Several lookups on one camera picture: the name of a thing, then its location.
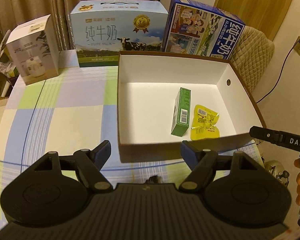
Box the metal alarm clock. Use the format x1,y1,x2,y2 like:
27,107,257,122
264,160,289,187

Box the yellow snack packet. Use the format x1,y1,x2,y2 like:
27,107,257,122
190,105,220,141

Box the green small carton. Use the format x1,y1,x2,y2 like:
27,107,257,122
171,87,191,137

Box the checkered bed sheet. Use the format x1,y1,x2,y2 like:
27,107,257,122
0,50,256,229

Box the brown open cardboard box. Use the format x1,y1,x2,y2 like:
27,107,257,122
117,51,265,163

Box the beige quilted cushion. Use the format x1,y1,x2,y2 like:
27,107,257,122
229,26,275,92

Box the cardboard box with tissues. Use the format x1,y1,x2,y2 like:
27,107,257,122
0,30,19,97

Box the white appliance box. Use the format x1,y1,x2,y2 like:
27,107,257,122
6,15,59,85

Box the light blue milk carton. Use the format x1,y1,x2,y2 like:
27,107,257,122
70,0,168,67

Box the dark blue milk carton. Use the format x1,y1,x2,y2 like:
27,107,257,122
162,0,245,60

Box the black power cable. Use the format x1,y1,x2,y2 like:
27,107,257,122
255,39,300,104

